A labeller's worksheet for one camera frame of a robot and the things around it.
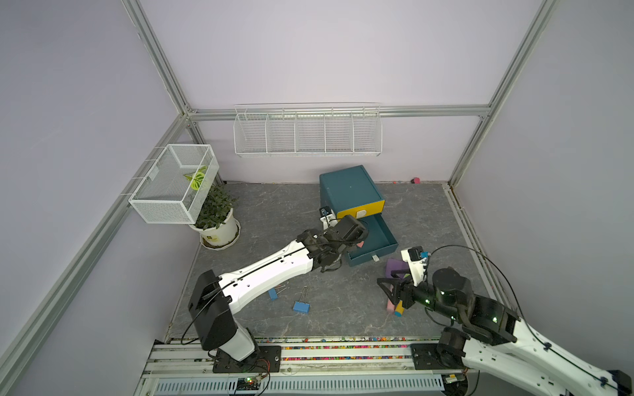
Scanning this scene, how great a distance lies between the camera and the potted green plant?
88cm

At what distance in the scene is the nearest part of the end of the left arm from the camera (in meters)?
0.53

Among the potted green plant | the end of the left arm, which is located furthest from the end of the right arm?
the potted green plant
